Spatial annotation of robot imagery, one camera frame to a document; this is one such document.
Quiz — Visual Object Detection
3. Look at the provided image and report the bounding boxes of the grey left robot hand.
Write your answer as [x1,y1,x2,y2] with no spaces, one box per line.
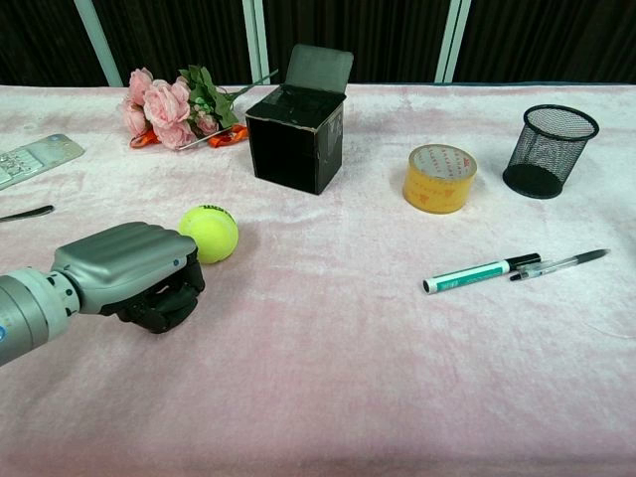
[49,222,207,335]

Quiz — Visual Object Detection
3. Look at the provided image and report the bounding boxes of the yellow tennis ball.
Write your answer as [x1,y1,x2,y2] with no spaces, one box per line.
[178,204,239,265]

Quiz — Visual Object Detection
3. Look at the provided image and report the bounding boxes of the black cardboard box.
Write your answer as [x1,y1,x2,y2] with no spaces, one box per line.
[243,43,355,196]

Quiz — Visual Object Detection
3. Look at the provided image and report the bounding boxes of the pink artificial rose bouquet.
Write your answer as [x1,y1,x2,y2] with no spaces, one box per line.
[118,64,279,151]

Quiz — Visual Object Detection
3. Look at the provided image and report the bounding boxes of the pink plush table cloth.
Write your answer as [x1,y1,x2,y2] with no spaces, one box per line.
[0,81,636,477]

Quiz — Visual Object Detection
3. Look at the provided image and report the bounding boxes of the yellow packing tape roll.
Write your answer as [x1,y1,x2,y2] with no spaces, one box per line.
[401,143,479,215]

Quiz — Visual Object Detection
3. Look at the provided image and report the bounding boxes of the green white marker pen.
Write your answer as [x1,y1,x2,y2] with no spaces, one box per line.
[422,252,542,295]

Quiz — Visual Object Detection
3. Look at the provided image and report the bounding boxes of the clear black ballpoint pen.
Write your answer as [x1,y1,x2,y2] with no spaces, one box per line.
[509,248,612,283]

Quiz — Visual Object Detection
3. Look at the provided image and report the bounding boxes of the black mesh pen holder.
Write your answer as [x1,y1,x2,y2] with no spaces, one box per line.
[502,103,601,200]

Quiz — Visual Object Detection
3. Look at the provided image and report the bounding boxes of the white window frame post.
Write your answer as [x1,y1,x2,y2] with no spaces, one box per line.
[241,0,272,85]
[74,0,124,88]
[433,0,472,84]

